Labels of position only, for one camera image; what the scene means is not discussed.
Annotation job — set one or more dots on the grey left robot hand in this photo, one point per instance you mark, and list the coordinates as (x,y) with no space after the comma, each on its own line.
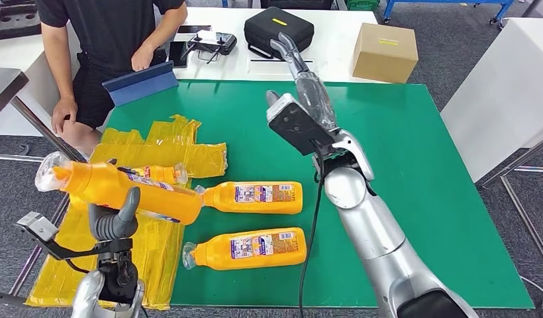
(113,228)

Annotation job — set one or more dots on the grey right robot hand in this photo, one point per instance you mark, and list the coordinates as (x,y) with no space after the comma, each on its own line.
(315,101)

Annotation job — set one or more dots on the orange detergent bottle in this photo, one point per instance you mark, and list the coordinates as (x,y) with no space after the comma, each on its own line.
(223,197)
(164,174)
(157,202)
(210,254)

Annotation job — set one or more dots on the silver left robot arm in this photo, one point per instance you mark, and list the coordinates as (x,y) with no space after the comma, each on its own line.
(85,298)

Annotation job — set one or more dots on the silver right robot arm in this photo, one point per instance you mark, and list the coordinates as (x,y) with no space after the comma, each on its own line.
(372,228)

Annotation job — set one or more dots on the white desk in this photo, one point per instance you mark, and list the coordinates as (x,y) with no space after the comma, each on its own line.
(334,48)

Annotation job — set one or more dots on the yellow plastic sheet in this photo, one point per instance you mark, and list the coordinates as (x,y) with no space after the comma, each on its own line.
(157,263)

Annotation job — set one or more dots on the brown cardboard box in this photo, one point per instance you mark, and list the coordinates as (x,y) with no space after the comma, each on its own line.
(383,56)

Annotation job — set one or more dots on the black carrying case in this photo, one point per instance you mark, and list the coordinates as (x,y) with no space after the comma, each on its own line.
(262,26)

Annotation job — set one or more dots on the green table mat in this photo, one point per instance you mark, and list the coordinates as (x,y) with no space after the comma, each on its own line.
(407,131)

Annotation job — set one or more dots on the black box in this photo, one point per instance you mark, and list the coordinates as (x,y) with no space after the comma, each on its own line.
(298,3)

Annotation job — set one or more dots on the green plastic crate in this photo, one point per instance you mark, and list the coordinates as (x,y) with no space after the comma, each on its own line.
(362,5)

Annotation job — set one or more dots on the black remote controller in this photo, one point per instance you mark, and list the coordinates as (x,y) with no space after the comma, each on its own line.
(212,44)

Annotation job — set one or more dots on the black flat tablet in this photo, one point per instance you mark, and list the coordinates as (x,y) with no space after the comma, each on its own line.
(192,29)

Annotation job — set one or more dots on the blue tablet case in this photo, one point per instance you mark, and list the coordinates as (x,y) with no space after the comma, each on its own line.
(140,85)

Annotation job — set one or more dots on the black smartphone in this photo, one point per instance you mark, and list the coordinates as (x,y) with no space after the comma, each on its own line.
(177,55)

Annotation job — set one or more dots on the blue metal cart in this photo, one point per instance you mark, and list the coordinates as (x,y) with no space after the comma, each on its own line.
(429,2)

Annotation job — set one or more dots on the grey side table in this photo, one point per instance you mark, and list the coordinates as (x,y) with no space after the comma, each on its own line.
(4,87)

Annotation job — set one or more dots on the white side table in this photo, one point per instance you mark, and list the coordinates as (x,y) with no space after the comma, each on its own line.
(495,101)

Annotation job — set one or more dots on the person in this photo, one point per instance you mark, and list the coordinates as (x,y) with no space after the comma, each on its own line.
(109,30)

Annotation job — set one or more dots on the black foam tray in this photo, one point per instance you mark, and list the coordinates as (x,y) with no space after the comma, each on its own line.
(12,22)

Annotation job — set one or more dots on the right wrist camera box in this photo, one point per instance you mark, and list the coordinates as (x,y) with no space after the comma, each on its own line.
(298,127)

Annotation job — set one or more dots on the metal frame bar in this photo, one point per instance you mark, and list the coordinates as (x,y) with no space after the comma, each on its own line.
(34,259)
(523,219)

